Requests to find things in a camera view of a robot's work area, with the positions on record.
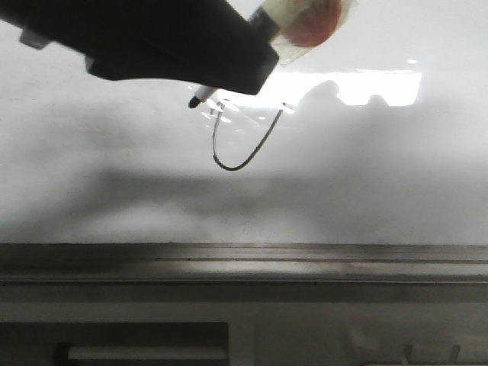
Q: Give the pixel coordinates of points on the red ball taped to marker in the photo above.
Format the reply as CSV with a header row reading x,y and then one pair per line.
x,y
312,23

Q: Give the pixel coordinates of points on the white whiteboard surface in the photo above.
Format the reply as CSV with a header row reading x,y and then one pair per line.
x,y
377,136

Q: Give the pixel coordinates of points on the grey aluminium whiteboard frame rail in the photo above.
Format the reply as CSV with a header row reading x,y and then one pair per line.
x,y
226,262

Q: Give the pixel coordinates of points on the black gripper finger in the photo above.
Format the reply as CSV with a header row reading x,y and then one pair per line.
x,y
205,42

